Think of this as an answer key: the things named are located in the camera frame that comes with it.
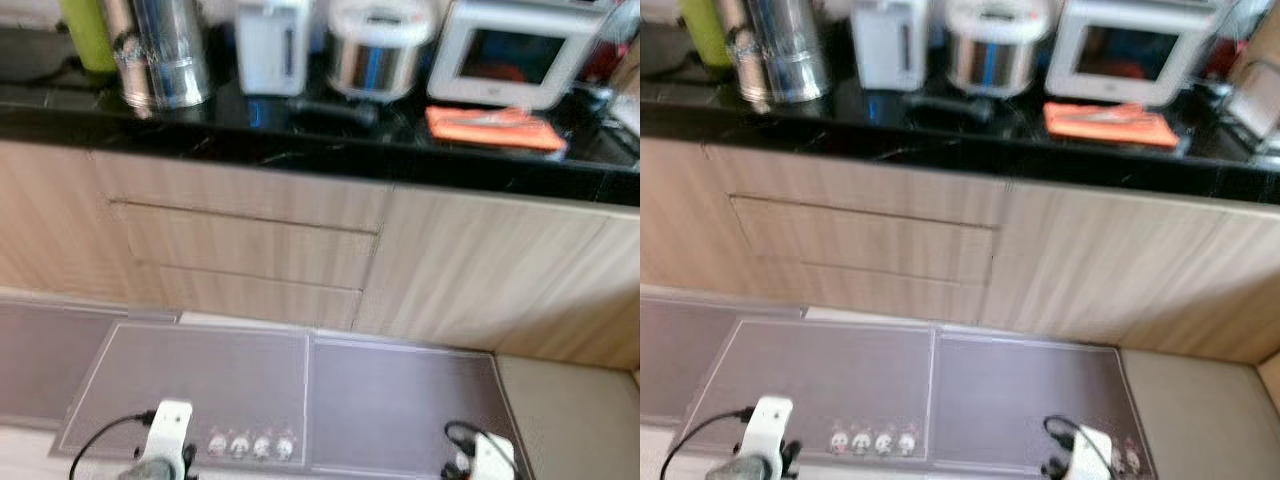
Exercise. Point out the grey floor mat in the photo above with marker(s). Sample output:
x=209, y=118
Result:
x=1030, y=405
x=670, y=360
x=400, y=410
x=810, y=390
x=50, y=360

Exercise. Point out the light wooden drawer front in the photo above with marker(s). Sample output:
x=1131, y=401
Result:
x=260, y=300
x=250, y=250
x=880, y=295
x=870, y=245
x=250, y=185
x=870, y=180

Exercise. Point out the light wooden cabinet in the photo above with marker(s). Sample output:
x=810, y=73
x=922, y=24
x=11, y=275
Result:
x=500, y=270
x=1120, y=270

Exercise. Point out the orange cloth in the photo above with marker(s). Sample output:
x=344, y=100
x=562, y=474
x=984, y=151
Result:
x=495, y=135
x=1110, y=130

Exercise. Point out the shiny steel canister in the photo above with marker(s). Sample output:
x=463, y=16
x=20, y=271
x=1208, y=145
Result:
x=160, y=50
x=780, y=50

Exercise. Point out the white countertop oven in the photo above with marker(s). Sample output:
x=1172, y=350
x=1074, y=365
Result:
x=1130, y=55
x=510, y=60

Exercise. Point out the steel white rice cooker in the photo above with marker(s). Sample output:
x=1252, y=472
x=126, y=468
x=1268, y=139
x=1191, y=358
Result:
x=380, y=55
x=995, y=50

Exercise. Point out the white electric water pot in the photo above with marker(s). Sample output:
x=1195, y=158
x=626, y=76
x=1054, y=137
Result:
x=890, y=45
x=272, y=45

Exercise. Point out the green bottle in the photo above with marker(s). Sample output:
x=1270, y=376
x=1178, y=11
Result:
x=705, y=30
x=88, y=35

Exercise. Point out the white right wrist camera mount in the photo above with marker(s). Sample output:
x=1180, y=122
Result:
x=1092, y=455
x=492, y=455

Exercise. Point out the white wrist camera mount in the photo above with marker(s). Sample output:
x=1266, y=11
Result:
x=170, y=425
x=772, y=425
x=492, y=455
x=1092, y=455

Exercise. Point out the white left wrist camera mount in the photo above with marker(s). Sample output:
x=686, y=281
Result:
x=170, y=425
x=772, y=425

